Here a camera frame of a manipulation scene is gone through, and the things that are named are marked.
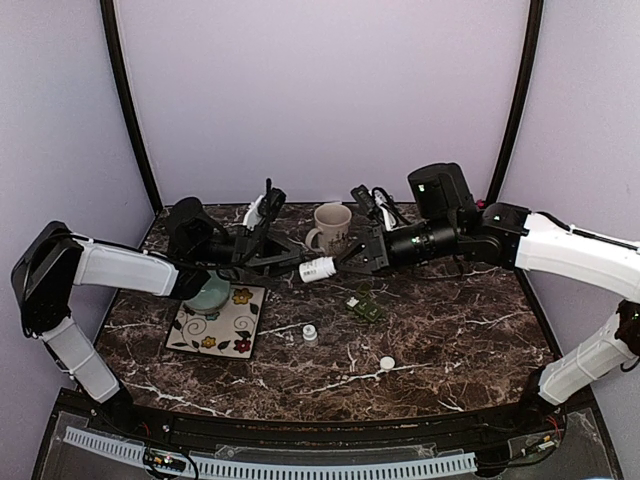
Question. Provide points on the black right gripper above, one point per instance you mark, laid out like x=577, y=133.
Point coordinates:
x=377, y=249

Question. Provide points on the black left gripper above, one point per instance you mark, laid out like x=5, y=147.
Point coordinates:
x=246, y=247

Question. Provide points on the white pill bottle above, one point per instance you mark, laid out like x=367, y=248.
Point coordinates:
x=318, y=269
x=310, y=334

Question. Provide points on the green weekly pill organizer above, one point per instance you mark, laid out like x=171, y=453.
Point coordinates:
x=366, y=311

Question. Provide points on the white pill bottle cap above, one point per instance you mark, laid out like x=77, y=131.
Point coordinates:
x=387, y=363

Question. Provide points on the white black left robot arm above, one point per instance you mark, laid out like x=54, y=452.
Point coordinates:
x=59, y=260

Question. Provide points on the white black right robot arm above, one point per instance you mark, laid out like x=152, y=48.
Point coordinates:
x=513, y=237

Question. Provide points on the white mug with coral pattern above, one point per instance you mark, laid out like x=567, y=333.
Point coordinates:
x=331, y=229

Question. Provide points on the plain celadon green bowl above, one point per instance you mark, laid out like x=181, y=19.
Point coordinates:
x=213, y=295

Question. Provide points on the square floral plate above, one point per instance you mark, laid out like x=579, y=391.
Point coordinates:
x=229, y=332

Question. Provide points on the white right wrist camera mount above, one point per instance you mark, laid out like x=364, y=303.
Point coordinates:
x=389, y=220

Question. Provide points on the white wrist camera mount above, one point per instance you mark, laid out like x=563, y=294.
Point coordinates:
x=389, y=220
x=252, y=216

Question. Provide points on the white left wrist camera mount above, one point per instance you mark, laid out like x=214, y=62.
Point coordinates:
x=252, y=216

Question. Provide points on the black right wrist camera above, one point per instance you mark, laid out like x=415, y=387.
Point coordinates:
x=363, y=198

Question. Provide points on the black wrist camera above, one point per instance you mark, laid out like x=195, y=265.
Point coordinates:
x=272, y=202
x=363, y=198

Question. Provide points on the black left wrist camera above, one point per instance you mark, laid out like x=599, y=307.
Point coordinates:
x=272, y=202

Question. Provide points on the white slotted cable duct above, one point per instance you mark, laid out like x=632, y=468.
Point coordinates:
x=247, y=463

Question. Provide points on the black front table rail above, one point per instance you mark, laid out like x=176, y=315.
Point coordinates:
x=179, y=422

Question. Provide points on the black frame post left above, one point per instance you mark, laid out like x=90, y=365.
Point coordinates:
x=128, y=109

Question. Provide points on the black frame post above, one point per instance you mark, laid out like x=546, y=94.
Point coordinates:
x=128, y=109
x=521, y=89

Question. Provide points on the black frame post right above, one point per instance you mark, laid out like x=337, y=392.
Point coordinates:
x=521, y=89

